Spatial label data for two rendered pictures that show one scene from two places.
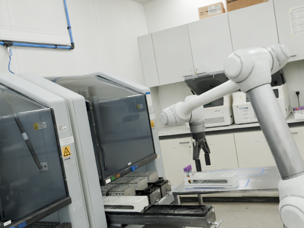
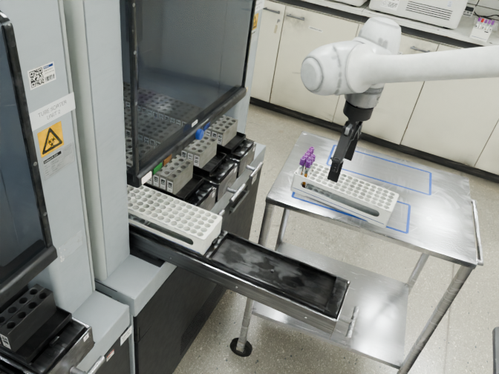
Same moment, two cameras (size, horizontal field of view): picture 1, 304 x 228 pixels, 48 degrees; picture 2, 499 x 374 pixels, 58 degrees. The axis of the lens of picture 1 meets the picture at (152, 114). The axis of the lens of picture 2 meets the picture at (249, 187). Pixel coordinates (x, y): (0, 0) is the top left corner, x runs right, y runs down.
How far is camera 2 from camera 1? 0.95 m
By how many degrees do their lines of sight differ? 35
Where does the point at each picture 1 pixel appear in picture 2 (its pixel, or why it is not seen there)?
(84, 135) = (106, 81)
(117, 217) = (154, 245)
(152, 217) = (227, 277)
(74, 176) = (70, 191)
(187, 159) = (267, 41)
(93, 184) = (113, 189)
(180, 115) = (354, 83)
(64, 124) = (49, 63)
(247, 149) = not seen: hidden behind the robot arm
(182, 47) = not seen: outside the picture
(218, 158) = not seen: hidden behind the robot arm
